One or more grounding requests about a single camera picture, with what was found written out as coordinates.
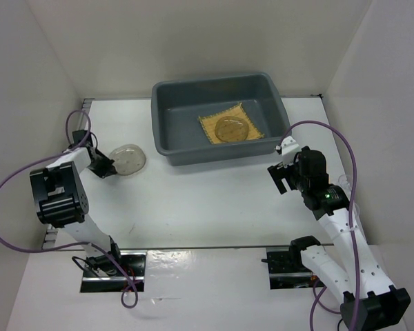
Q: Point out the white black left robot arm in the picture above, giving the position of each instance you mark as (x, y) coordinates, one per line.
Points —
(61, 201)

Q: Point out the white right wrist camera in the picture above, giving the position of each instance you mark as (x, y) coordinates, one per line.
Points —
(287, 149)

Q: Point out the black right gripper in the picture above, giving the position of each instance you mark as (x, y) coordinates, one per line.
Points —
(277, 174)

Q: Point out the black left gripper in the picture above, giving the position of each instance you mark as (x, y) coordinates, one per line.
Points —
(107, 168)

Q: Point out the clear glass plate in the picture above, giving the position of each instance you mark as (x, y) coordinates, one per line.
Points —
(128, 159)
(231, 129)

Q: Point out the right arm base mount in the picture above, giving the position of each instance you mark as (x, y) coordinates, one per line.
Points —
(286, 271)

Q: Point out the clear plastic cup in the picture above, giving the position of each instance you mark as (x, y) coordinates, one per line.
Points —
(345, 181)
(354, 210)

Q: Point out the grey plastic bin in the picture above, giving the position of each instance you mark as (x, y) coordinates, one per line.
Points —
(176, 106)

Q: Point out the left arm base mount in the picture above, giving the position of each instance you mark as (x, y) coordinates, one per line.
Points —
(96, 281)

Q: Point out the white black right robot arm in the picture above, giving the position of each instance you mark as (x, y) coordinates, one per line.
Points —
(365, 294)

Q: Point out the aluminium table edge rail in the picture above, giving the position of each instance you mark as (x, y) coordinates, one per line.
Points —
(74, 121)

